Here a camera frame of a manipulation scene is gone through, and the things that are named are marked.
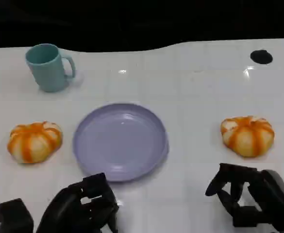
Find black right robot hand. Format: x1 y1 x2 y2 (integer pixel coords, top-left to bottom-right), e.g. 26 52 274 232
205 163 284 233

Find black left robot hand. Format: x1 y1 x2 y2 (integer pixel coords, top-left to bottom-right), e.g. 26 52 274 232
35 172 119 233

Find orange white toy bread roll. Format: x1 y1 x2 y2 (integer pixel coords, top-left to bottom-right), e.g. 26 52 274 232
6 121 64 164
220 116 275 158

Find lilac plate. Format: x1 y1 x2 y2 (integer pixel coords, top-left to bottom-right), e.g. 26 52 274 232
72 103 169 183

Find black round table grommet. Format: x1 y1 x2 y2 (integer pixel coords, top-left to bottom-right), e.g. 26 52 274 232
250 50 273 65

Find pale green mug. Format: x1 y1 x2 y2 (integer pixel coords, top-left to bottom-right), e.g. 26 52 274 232
25 43 76 93

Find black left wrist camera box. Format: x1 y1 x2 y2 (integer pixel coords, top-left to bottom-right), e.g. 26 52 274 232
0 198 34 233

